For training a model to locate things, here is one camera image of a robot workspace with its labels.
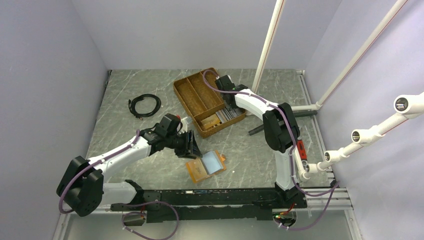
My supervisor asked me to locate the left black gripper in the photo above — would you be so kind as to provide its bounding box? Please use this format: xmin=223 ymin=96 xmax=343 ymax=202
xmin=165 ymin=129 xmax=203 ymax=159

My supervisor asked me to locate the gold credit card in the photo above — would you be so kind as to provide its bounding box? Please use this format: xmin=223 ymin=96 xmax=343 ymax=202
xmin=185 ymin=158 xmax=208 ymax=183

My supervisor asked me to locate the orange leather card holder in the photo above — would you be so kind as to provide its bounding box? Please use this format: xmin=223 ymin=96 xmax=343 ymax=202
xmin=196 ymin=150 xmax=227 ymax=181

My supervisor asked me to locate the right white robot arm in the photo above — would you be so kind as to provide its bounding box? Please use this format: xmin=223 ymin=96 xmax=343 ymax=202
xmin=215 ymin=75 xmax=300 ymax=208

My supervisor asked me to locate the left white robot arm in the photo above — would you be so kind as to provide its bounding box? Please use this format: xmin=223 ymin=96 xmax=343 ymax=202
xmin=56 ymin=113 xmax=203 ymax=217

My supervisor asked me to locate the stack of credit cards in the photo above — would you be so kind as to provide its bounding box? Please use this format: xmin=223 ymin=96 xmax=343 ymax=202
xmin=199 ymin=107 xmax=243 ymax=130

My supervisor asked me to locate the brown woven divider tray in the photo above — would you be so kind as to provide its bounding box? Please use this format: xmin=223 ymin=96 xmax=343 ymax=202
xmin=173 ymin=67 xmax=246 ymax=138

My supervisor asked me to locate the black foam tube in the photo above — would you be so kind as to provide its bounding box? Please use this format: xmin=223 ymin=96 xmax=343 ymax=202
xmin=248 ymin=110 xmax=318 ymax=137

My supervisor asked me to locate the red adjustable wrench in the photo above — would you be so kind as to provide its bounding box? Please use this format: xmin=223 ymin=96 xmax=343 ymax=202
xmin=297 ymin=139 xmax=308 ymax=161

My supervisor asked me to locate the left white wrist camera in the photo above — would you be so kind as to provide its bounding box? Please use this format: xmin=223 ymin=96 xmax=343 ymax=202
xmin=178 ymin=116 xmax=193 ymax=133

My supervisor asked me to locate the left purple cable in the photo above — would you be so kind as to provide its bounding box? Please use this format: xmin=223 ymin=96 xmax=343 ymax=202
xmin=58 ymin=129 xmax=142 ymax=215

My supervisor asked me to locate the coiled black cable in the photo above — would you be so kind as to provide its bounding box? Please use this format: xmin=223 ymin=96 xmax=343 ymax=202
xmin=128 ymin=93 xmax=162 ymax=120

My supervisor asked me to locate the white pvc pipe frame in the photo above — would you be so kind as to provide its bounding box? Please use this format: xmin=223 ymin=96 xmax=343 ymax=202
xmin=250 ymin=0 xmax=424 ymax=181

